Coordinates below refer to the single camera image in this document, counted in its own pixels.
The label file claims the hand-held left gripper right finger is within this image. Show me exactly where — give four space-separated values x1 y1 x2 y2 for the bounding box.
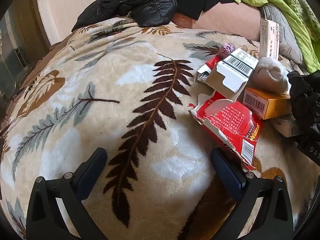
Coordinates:
211 148 294 240

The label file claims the grey quilted pillow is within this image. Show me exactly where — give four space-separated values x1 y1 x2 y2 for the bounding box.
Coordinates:
259 4 304 64

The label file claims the purple crumpled paper ball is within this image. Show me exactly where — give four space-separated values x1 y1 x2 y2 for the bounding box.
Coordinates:
219 43 237 58

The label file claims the leaf print fleece blanket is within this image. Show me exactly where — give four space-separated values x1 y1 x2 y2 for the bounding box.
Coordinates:
0 17 320 240

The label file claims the torn red cardboard box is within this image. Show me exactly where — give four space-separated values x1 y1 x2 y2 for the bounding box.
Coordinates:
188 91 264 172

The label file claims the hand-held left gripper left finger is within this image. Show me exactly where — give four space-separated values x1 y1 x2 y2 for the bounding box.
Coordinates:
26 147 108 240

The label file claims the orange cardboard box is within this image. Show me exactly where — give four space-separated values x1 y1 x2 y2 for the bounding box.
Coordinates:
241 87 293 120

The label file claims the pale grey sock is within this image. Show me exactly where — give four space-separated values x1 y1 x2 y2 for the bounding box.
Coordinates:
249 57 292 95

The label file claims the white crumpled paper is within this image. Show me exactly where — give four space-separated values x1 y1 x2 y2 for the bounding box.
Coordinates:
269 114 304 138

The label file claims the black crumpled plastic bag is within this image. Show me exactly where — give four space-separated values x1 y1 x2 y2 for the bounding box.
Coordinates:
287 70 320 130

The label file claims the black puffer jacket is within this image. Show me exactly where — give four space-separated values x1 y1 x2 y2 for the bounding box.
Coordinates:
71 0 182 32

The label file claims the dark wooden cabinet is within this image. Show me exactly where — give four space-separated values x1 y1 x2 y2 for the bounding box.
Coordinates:
0 0 52 100

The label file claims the green patterned blanket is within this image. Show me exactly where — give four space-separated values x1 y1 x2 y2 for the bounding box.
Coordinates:
224 0 320 74

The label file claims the pink cushion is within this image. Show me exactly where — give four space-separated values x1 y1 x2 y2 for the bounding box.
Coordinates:
172 1 263 42

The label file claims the pink and white carton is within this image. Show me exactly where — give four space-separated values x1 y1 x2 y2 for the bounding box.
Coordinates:
259 19 280 60

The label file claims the red and white foil pack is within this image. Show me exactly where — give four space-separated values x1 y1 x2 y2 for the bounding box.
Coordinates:
196 54 225 83

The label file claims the white box with barcode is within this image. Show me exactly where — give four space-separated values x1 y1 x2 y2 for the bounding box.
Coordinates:
205 47 259 102

